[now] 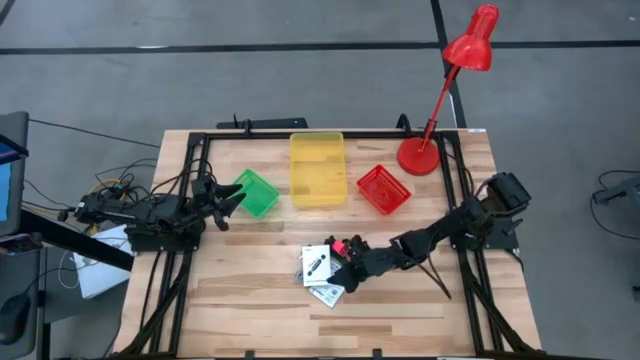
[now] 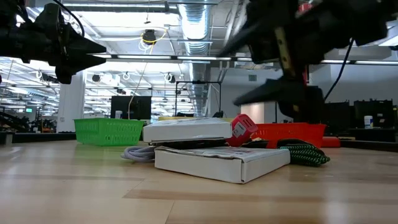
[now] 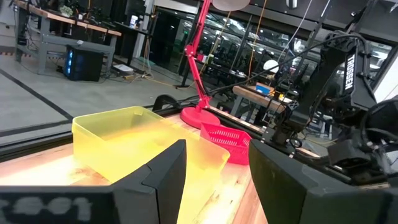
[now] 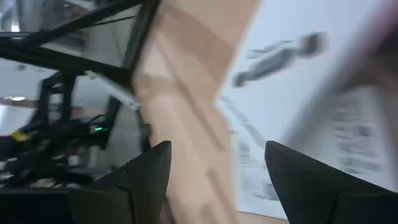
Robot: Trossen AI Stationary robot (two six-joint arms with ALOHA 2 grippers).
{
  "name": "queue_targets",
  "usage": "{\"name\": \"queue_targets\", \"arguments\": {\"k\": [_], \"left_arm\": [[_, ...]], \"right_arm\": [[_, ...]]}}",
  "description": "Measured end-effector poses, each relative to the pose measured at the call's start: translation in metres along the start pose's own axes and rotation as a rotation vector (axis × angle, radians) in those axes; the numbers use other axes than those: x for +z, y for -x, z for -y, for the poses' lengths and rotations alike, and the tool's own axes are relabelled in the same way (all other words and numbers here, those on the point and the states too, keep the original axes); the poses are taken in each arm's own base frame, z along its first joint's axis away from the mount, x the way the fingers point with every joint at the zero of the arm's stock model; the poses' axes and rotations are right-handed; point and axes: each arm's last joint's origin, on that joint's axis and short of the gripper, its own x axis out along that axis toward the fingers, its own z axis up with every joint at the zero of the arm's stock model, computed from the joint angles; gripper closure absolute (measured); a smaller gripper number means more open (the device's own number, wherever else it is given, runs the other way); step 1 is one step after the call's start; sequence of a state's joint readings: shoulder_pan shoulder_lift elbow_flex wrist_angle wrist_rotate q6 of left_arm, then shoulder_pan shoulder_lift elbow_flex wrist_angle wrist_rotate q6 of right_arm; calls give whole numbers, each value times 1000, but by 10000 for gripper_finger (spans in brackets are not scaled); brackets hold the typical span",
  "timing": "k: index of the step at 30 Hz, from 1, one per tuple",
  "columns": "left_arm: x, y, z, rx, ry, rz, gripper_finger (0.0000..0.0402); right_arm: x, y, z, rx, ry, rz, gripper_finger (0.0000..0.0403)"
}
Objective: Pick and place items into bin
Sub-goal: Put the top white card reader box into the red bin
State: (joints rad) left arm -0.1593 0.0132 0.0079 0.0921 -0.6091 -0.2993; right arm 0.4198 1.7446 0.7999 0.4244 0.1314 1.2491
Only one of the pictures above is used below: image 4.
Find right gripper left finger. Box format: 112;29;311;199
70;140;172;224

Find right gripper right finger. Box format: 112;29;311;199
264;141;398;224

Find white printed card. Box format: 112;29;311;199
217;0;398;220

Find black aluminium table frame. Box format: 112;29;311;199
0;0;162;90

